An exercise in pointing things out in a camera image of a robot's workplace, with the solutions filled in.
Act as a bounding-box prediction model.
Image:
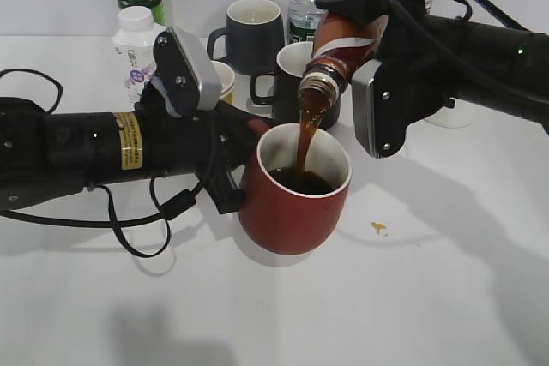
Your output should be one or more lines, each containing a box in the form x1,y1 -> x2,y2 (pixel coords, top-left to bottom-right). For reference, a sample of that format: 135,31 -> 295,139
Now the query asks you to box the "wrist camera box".
151,27 -> 222,118
351,59 -> 455,159

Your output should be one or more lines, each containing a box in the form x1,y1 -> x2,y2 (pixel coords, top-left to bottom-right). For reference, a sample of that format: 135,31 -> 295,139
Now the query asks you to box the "clear water bottle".
286,0 -> 329,45

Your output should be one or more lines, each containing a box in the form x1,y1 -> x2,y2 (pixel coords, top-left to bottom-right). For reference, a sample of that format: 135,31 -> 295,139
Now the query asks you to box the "white milk carton bottle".
112,6 -> 159,105

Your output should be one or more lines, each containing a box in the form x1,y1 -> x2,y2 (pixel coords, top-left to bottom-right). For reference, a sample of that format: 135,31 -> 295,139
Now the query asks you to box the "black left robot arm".
1,87 -> 258,217

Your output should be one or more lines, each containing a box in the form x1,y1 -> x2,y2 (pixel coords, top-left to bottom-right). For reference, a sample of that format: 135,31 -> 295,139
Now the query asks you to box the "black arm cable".
446,0 -> 535,33
0,68 -> 207,260

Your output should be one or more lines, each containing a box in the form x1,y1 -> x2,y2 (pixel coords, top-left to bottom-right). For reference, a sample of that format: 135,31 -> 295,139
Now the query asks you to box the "yellow paper cup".
212,61 -> 236,105

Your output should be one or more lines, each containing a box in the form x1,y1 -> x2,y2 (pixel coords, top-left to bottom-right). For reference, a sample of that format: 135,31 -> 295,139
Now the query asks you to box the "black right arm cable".
446,0 -> 535,33

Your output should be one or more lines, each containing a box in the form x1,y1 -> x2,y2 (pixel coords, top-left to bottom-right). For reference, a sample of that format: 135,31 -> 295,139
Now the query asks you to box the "brown juice bottle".
298,10 -> 386,107

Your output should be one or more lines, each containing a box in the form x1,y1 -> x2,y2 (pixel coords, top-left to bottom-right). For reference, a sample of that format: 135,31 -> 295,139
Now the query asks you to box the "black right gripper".
315,0 -> 445,66

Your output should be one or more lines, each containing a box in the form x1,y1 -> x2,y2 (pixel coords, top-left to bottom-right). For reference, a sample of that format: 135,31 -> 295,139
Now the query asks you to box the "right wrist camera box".
351,59 -> 455,159

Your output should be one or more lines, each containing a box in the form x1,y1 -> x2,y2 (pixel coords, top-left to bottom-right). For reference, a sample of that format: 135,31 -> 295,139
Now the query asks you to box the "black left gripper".
134,90 -> 279,214

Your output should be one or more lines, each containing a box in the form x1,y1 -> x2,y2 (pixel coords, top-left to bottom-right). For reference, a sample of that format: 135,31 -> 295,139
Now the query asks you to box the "orange juice spill stain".
371,221 -> 392,237

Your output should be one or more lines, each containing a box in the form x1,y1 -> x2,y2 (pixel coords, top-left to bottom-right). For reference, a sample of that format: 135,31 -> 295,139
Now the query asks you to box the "dark grey mug rear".
207,0 -> 285,75

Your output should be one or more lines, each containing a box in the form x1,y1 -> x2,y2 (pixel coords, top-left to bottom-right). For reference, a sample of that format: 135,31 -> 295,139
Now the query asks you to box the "red ceramic mug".
238,119 -> 352,255

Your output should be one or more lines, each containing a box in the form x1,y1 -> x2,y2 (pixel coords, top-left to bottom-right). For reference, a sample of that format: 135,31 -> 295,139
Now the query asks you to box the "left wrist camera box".
151,27 -> 222,118

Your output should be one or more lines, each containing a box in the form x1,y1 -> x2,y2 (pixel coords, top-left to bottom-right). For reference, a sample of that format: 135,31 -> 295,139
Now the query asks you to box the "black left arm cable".
0,68 -> 207,260

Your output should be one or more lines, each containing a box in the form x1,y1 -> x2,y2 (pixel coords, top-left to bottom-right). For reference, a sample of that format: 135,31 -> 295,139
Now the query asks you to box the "black mug front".
250,42 -> 350,123

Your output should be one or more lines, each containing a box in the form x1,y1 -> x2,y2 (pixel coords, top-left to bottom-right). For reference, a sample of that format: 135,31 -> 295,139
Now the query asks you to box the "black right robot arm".
309,0 -> 548,157

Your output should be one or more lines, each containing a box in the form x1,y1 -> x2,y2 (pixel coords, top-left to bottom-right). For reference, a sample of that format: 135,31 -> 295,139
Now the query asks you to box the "white ceramic mug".
425,106 -> 476,129

